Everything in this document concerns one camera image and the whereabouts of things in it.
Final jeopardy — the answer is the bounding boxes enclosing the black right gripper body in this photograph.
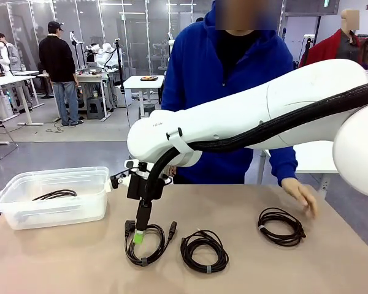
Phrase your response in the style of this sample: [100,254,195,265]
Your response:
[127,171,165,215]

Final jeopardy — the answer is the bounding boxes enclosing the black power cable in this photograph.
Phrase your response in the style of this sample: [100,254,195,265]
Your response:
[32,189,78,202]
[124,220,178,267]

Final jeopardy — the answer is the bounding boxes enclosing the black USB cable gray strap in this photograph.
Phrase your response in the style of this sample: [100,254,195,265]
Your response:
[180,228,230,274]

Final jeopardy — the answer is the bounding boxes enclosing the thin black USB cable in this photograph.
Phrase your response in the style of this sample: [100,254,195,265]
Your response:
[257,207,307,247]

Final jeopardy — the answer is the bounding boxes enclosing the person's left forearm blue sleeve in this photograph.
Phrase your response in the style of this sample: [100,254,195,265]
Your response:
[268,146,298,186]

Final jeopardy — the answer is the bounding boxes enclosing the person's left hand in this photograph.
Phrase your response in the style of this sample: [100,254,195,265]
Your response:
[281,177,318,219]

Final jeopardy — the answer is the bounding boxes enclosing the clear plastic storage box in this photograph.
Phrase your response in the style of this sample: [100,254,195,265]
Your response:
[0,166,110,230]

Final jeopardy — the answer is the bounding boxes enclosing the gray step stool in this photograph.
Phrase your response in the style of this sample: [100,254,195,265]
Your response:
[86,97,105,121]

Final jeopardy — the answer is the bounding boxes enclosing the small white square table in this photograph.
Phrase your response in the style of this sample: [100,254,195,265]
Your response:
[123,75,166,123]

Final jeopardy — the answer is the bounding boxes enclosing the gray workbench desk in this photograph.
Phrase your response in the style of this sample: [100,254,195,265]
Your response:
[75,72,113,122]

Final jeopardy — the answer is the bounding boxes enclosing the person in blue hoodie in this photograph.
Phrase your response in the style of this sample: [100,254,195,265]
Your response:
[161,0,298,186]

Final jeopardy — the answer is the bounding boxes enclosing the small white background robot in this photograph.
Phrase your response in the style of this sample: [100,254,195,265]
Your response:
[90,42,116,70]

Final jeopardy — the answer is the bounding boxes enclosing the man in black jacket jeans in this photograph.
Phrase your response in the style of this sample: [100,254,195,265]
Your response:
[38,20,84,127]

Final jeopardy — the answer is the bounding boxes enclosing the white device on stand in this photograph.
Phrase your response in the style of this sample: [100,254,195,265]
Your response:
[69,30,80,50]

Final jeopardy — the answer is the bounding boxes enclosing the white rounded table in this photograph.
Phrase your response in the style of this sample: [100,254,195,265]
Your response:
[260,140,340,200]

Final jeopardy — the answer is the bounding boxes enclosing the long white table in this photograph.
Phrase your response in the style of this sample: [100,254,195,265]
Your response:
[0,75,45,126]

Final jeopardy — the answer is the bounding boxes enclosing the person in gray hoodie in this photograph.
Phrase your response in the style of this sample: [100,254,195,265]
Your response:
[0,32,21,74]

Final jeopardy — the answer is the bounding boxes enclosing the black tripod pole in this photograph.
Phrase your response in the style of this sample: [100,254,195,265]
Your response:
[300,35,314,67]

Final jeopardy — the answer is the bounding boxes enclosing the red shawl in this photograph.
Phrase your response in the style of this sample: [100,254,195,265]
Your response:
[299,29,361,68]

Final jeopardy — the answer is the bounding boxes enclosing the mannequin in dark clothes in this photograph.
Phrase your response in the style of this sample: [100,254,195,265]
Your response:
[334,8,363,62]

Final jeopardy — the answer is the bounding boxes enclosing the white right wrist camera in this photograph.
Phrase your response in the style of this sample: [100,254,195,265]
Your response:
[110,159,148,192]

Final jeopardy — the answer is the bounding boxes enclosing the black camera stand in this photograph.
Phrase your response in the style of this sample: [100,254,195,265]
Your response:
[113,38,126,92]

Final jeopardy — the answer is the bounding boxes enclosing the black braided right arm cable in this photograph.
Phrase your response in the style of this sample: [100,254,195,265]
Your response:
[144,80,368,200]

